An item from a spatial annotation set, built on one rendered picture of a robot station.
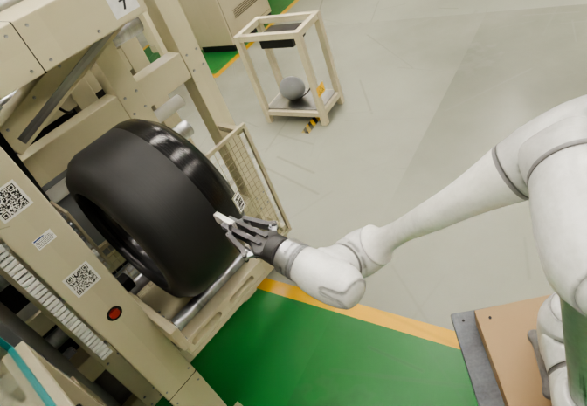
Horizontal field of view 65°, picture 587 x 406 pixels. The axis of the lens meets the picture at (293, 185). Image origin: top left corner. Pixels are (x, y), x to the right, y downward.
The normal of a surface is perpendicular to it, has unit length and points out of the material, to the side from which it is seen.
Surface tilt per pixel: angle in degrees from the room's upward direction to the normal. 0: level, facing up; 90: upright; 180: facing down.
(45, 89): 90
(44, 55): 90
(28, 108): 90
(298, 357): 0
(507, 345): 3
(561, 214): 42
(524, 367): 3
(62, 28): 90
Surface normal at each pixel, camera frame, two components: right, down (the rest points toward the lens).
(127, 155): 0.00, -0.59
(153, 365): 0.73, 0.24
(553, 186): -0.84, -0.48
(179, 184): 0.41, -0.24
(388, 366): -0.30, -0.73
